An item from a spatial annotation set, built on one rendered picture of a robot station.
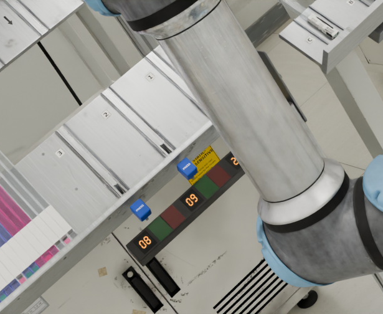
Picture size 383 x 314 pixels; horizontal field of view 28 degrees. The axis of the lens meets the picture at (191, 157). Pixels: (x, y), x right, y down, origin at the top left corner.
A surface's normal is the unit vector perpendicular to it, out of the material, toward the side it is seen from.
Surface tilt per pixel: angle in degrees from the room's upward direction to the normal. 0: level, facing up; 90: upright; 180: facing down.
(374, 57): 90
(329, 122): 0
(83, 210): 45
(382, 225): 55
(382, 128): 90
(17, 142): 90
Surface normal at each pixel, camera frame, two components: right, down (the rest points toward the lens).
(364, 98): 0.46, 0.15
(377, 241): -0.44, 0.37
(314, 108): -0.53, -0.74
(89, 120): -0.07, -0.40
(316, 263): -0.29, 0.60
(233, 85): 0.16, 0.37
